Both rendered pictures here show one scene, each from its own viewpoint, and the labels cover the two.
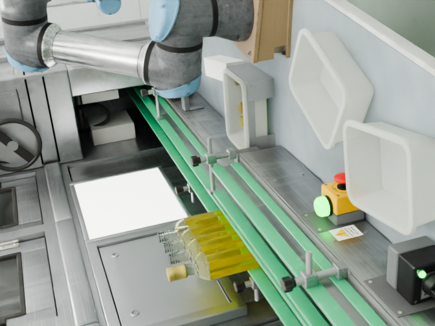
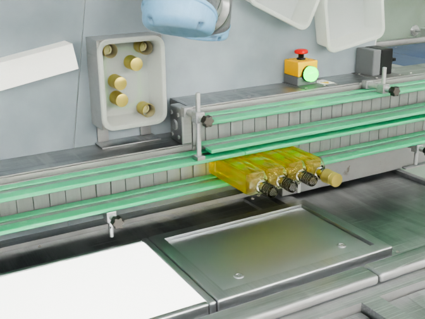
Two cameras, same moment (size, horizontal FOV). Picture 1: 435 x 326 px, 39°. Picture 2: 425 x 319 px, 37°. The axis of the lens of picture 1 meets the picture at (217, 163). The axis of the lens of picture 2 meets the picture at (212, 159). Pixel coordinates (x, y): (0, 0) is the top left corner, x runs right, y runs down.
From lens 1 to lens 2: 236 cm
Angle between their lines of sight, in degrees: 93
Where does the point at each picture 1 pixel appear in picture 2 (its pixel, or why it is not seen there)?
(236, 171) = (217, 114)
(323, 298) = not seen: hidden behind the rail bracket
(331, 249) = (348, 83)
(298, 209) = (296, 90)
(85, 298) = (332, 279)
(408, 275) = (389, 56)
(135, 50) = not seen: outside the picture
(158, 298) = (310, 237)
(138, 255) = (236, 261)
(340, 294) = not seen: hidden behind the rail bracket
